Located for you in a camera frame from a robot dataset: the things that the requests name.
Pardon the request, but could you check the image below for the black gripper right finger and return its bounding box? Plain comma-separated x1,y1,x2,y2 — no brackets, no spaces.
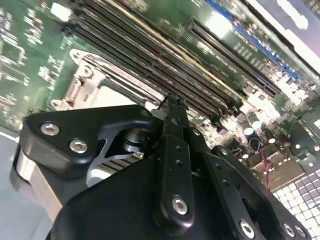
181,99,313,240

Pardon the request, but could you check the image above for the metal frame socket cover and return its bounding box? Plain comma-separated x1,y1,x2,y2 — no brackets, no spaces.
72,49,167,111

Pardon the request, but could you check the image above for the silver CPU plate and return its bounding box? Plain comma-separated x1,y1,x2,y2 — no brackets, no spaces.
96,82,156,111

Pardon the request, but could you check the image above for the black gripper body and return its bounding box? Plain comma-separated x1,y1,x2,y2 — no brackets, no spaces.
51,124,233,240

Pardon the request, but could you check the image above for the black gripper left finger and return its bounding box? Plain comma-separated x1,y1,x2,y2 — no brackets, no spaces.
9,93,196,238

